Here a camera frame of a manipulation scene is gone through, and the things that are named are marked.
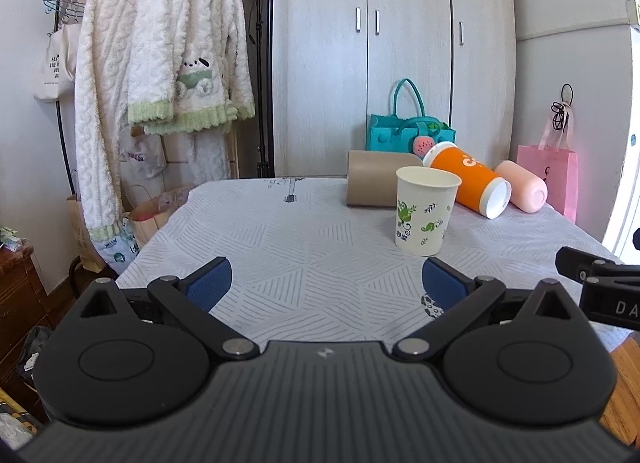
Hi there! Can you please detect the patterned grey tablecloth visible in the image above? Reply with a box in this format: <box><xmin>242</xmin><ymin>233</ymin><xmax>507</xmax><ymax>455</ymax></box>
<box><xmin>115</xmin><ymin>175</ymin><xmax>624</xmax><ymax>344</ymax></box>

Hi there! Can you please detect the orange cup white rim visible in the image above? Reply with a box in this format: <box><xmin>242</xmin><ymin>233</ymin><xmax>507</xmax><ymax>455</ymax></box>
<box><xmin>423</xmin><ymin>142</ymin><xmax>513</xmax><ymax>220</ymax></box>

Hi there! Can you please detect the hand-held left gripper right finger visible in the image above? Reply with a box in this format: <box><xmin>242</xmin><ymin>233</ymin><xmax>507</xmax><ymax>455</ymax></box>
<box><xmin>394</xmin><ymin>258</ymin><xmax>583</xmax><ymax>363</ymax></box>

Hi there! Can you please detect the black mesh bin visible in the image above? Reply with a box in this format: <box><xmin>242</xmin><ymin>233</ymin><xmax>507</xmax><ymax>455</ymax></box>
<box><xmin>16</xmin><ymin>325</ymin><xmax>54</xmax><ymax>386</ymax></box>

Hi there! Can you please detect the white canvas tote bag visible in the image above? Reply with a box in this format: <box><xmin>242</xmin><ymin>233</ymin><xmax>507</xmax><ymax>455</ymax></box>
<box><xmin>33</xmin><ymin>23</ymin><xmax>82</xmax><ymax>104</ymax></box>

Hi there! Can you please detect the black light stand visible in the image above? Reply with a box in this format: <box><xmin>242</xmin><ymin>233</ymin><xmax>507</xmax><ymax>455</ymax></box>
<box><xmin>245</xmin><ymin>0</ymin><xmax>275</xmax><ymax>179</ymax></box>

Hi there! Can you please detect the pink cup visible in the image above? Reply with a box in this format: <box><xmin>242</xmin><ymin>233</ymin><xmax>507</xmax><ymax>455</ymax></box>
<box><xmin>495</xmin><ymin>160</ymin><xmax>549</xmax><ymax>213</ymax></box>

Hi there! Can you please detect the pink gift bag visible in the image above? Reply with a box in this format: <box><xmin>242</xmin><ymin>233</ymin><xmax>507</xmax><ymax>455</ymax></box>
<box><xmin>516</xmin><ymin>116</ymin><xmax>579</xmax><ymax>224</ymax></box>

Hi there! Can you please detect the white paper cup green print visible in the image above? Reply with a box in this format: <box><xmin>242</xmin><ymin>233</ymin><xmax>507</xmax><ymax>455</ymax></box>
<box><xmin>395</xmin><ymin>166</ymin><xmax>462</xmax><ymax>257</ymax></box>

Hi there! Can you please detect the dark wooden cabinet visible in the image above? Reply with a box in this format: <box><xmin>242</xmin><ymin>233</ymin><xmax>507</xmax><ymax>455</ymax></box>
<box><xmin>0</xmin><ymin>237</ymin><xmax>57</xmax><ymax>374</ymax></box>

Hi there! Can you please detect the brown cardboard tube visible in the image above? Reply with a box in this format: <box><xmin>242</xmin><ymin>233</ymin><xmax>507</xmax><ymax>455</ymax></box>
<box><xmin>345</xmin><ymin>150</ymin><xmax>425</xmax><ymax>208</ymax></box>

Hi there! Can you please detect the tall brown paper bag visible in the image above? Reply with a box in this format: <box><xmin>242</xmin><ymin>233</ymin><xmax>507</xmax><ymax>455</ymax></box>
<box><xmin>66</xmin><ymin>193</ymin><xmax>109</xmax><ymax>272</ymax></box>

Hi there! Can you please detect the long white fleece robe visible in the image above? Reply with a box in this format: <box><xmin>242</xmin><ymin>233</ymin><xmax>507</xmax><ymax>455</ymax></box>
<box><xmin>75</xmin><ymin>0</ymin><xmax>237</xmax><ymax>275</ymax></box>

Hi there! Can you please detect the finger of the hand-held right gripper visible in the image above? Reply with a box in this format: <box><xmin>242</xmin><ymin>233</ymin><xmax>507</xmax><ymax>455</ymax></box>
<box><xmin>555</xmin><ymin>245</ymin><xmax>640</xmax><ymax>285</ymax></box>

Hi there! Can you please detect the white printed plastic bag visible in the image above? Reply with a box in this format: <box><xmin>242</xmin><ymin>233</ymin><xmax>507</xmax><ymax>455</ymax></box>
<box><xmin>99</xmin><ymin>220</ymin><xmax>142</xmax><ymax>265</ymax></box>

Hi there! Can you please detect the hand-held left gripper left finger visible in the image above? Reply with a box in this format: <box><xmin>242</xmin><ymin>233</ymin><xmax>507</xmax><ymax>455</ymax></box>
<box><xmin>72</xmin><ymin>257</ymin><xmax>261</xmax><ymax>361</ymax></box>

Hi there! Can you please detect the teal tote bag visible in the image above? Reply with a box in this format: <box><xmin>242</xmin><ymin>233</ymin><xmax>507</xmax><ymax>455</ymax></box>
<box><xmin>366</xmin><ymin>78</ymin><xmax>457</xmax><ymax>156</ymax></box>

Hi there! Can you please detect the white bag purple print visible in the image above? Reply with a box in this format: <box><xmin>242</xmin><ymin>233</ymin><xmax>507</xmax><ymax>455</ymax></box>
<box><xmin>118</xmin><ymin>126</ymin><xmax>169</xmax><ymax>180</ymax></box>

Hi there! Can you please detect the grey wooden wardrobe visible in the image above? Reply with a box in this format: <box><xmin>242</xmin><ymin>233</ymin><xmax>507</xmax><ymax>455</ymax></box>
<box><xmin>272</xmin><ymin>0</ymin><xmax>517</xmax><ymax>179</ymax></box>

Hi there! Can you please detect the white fleece jacket puppy print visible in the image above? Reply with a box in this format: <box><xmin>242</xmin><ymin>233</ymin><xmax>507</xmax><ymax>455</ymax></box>
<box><xmin>127</xmin><ymin>0</ymin><xmax>256</xmax><ymax>136</ymax></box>

